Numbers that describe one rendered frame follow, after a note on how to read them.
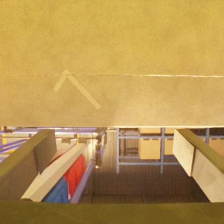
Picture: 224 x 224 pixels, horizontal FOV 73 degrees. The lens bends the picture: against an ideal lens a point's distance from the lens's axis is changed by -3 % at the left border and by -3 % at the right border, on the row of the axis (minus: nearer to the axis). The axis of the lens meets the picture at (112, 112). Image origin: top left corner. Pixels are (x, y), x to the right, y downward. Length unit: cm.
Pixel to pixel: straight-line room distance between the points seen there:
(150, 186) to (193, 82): 1232
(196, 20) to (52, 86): 24
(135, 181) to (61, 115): 1201
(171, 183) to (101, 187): 497
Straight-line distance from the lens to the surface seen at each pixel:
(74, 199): 55
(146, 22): 26
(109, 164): 1156
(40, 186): 41
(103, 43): 25
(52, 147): 16
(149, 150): 986
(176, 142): 17
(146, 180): 1228
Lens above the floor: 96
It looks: 5 degrees up
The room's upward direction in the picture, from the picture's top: 180 degrees clockwise
